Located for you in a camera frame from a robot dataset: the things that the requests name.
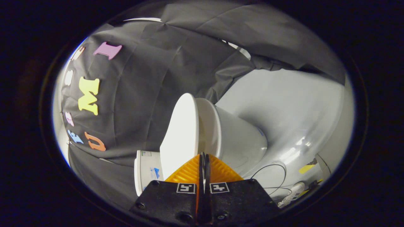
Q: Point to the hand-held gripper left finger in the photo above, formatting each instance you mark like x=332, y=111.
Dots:
x=170, y=201

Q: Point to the white toilet tank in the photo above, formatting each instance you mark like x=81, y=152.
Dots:
x=146, y=173

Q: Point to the white toilet bowl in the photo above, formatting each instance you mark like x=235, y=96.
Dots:
x=236, y=138

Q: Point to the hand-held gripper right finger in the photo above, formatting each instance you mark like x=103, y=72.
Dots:
x=236, y=201

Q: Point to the black backdrop cloth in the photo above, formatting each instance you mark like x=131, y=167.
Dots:
x=142, y=94

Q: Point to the yellow tape strip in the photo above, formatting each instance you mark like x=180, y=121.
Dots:
x=306, y=169

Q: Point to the white power strip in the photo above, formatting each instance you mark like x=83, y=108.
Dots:
x=292, y=194

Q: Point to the white toilet lid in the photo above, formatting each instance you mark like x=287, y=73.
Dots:
x=181, y=135

